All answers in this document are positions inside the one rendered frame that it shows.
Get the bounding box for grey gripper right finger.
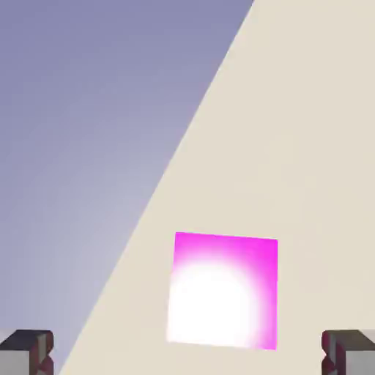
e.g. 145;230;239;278
321;329;375;375

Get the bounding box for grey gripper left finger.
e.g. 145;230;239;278
0;329;55;375

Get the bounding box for small magenta cube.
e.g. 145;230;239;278
166;231;279;352

